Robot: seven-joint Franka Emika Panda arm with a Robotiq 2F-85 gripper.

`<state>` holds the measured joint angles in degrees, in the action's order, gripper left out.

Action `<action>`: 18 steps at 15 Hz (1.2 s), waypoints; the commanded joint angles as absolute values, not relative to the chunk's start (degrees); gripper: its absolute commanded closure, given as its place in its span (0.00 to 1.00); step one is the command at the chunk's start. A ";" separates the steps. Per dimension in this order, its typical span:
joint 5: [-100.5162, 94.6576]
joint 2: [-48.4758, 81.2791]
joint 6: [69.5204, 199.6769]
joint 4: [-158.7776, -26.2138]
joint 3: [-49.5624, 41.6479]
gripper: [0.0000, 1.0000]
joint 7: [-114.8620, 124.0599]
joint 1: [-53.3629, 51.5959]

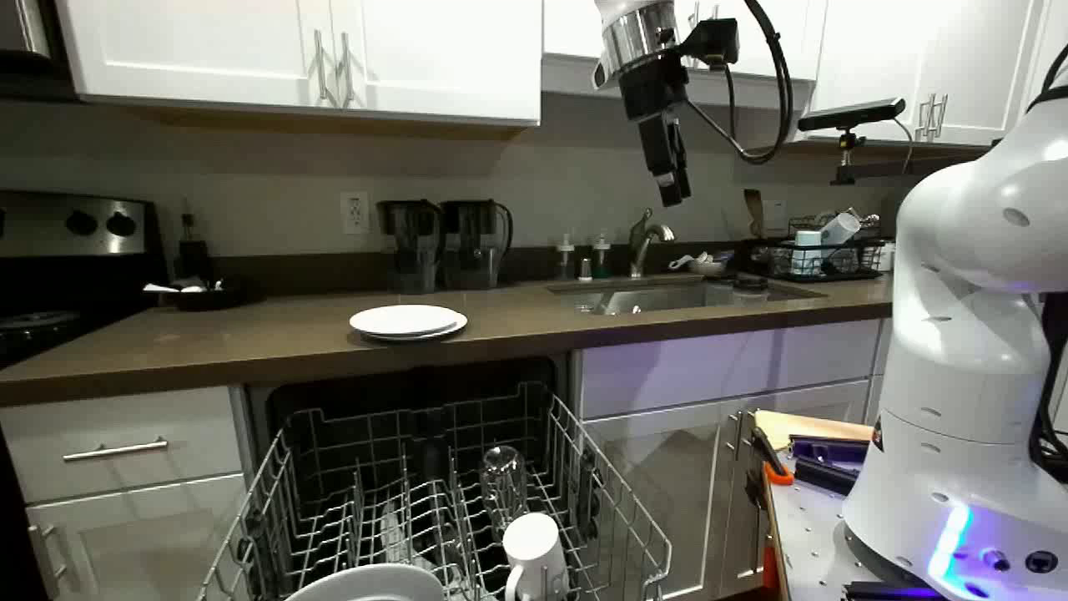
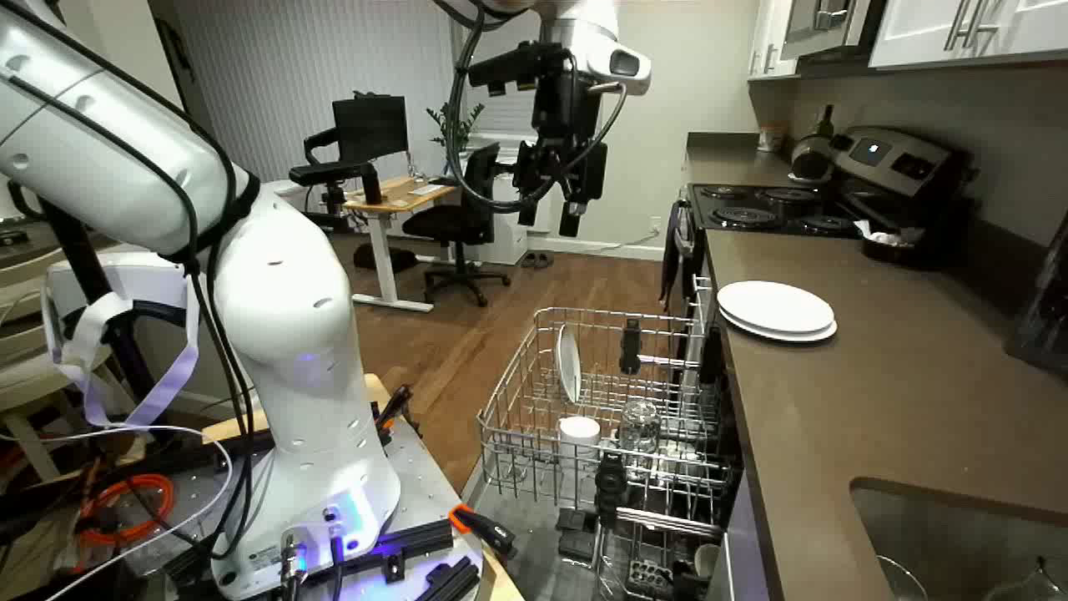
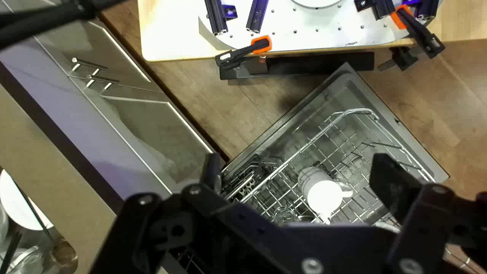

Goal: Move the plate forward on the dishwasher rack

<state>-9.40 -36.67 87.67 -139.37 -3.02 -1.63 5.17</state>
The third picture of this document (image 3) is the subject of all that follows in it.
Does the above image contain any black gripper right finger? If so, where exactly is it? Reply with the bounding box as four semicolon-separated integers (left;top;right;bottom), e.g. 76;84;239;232
369;154;487;274

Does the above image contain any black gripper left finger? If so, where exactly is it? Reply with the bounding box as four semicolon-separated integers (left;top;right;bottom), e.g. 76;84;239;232
89;154;239;274

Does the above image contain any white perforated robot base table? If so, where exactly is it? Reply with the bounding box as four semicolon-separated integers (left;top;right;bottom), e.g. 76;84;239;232
137;0;406;61

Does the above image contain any white mug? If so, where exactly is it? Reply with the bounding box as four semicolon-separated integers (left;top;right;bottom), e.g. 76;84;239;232
298;168;353;224

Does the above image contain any stainless steel kitchen sink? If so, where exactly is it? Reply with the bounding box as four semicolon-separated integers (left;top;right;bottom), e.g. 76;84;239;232
36;20;213;192

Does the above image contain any orange black clamp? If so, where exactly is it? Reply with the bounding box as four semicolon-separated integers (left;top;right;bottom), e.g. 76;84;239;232
391;7;445;58
214;37;272;71

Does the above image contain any white wire dishwasher rack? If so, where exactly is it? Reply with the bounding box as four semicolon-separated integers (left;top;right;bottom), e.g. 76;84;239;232
222;109;424;224

